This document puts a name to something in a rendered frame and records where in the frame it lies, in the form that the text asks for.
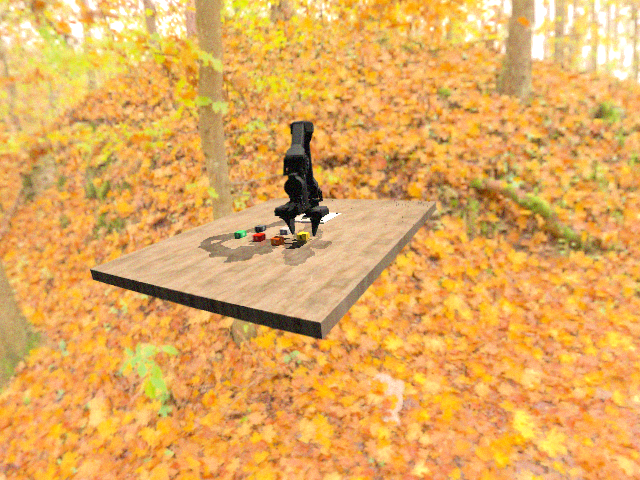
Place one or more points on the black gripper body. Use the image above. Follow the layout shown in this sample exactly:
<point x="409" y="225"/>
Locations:
<point x="316" y="212"/>

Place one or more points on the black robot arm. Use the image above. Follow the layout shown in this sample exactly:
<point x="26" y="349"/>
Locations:
<point x="298" y="163"/>

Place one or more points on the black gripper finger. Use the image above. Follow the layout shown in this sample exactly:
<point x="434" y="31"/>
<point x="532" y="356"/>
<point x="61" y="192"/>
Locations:
<point x="290" y="223"/>
<point x="315" y="223"/>

